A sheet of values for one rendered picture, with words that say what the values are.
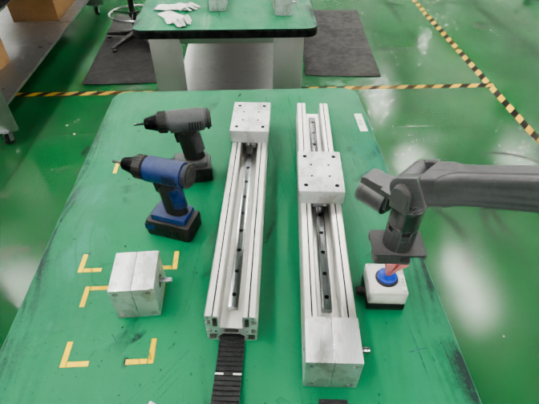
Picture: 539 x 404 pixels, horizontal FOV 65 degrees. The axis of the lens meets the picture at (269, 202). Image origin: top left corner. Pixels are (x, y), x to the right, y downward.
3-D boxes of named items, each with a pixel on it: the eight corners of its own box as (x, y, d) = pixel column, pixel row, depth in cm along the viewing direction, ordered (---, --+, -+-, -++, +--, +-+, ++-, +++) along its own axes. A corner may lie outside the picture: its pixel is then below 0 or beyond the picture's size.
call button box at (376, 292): (403, 310, 91) (409, 293, 87) (358, 309, 91) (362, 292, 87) (395, 280, 97) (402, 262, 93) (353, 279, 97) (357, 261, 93)
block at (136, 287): (172, 314, 90) (165, 288, 84) (118, 318, 90) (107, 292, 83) (176, 276, 98) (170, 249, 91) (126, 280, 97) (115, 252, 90)
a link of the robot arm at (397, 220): (415, 215, 72) (435, 199, 74) (382, 195, 75) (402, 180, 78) (407, 242, 76) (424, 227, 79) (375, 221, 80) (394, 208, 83)
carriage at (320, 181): (342, 212, 105) (345, 191, 100) (297, 211, 105) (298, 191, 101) (336, 171, 117) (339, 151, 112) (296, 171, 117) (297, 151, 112)
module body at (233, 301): (257, 340, 86) (256, 317, 80) (208, 339, 86) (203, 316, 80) (269, 124, 144) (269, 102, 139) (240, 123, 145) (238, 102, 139)
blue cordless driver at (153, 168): (194, 245, 104) (182, 176, 90) (123, 228, 109) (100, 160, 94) (206, 224, 110) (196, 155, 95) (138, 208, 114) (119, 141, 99)
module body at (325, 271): (350, 343, 86) (357, 320, 80) (301, 341, 86) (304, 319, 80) (325, 125, 144) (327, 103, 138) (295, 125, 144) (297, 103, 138)
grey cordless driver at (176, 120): (217, 181, 122) (210, 115, 107) (147, 189, 120) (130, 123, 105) (215, 165, 128) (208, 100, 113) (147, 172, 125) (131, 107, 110)
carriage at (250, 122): (268, 151, 124) (269, 131, 119) (231, 150, 124) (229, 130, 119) (269, 121, 135) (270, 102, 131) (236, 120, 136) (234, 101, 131)
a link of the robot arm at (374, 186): (410, 195, 67) (440, 169, 71) (353, 160, 73) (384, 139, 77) (396, 242, 76) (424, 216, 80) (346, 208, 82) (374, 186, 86)
